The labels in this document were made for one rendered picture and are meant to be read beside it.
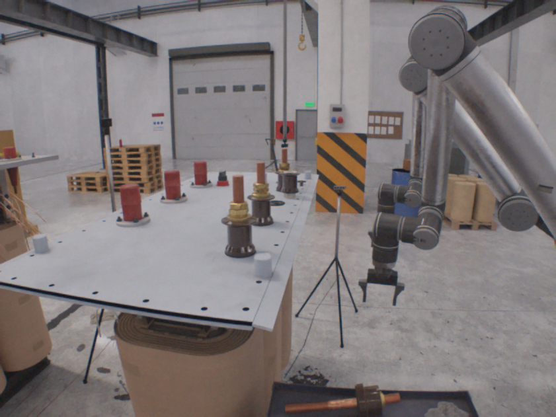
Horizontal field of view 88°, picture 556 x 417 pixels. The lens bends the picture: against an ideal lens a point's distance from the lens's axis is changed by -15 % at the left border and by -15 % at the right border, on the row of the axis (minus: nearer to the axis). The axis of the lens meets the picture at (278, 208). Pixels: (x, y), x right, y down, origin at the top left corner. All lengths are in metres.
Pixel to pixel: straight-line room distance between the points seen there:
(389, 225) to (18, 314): 2.21
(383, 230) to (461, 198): 4.70
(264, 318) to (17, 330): 2.10
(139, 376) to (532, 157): 1.33
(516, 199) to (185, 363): 1.61
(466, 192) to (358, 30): 3.34
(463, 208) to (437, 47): 5.20
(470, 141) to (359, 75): 4.68
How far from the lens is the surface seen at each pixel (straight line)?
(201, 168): 1.78
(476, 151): 1.77
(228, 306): 0.66
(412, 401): 1.20
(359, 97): 6.24
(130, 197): 1.21
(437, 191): 1.42
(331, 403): 1.07
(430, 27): 0.97
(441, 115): 1.28
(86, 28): 13.02
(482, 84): 1.01
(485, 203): 6.21
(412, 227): 1.36
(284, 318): 2.02
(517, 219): 1.91
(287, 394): 1.16
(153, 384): 1.17
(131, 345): 1.11
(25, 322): 2.55
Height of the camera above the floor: 1.71
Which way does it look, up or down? 15 degrees down
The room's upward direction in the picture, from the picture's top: straight up
